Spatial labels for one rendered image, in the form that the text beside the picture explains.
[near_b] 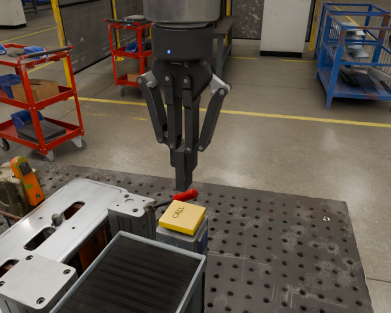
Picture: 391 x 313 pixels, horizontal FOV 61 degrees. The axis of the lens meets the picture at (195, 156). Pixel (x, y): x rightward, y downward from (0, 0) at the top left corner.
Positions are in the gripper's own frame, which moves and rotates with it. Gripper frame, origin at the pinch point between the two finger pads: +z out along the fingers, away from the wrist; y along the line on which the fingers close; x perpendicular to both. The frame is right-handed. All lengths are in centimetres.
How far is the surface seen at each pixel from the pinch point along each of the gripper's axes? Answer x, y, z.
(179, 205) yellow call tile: -1.6, 1.7, 8.8
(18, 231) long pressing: 2.0, 39.5, 25.0
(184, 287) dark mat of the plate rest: 13.2, -5.8, 8.8
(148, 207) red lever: -8.9, 12.3, 17.8
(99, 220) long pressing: -7.4, 24.7, 24.6
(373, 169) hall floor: -241, -68, 124
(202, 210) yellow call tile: -1.7, -2.4, 8.7
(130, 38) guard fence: -544, 358, 98
